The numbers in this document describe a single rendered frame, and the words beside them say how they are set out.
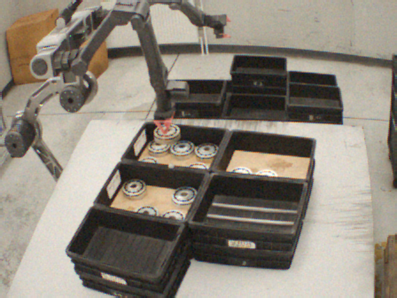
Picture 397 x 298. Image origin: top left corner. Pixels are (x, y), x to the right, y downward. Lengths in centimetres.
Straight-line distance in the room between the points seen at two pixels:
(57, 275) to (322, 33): 381
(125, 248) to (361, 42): 375
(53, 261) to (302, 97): 207
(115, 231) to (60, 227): 39
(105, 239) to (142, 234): 16
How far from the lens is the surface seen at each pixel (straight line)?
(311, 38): 508
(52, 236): 230
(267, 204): 207
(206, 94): 348
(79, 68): 197
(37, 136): 275
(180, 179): 214
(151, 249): 194
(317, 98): 343
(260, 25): 506
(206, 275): 198
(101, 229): 206
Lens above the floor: 220
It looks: 35 degrees down
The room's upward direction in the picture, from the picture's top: 7 degrees counter-clockwise
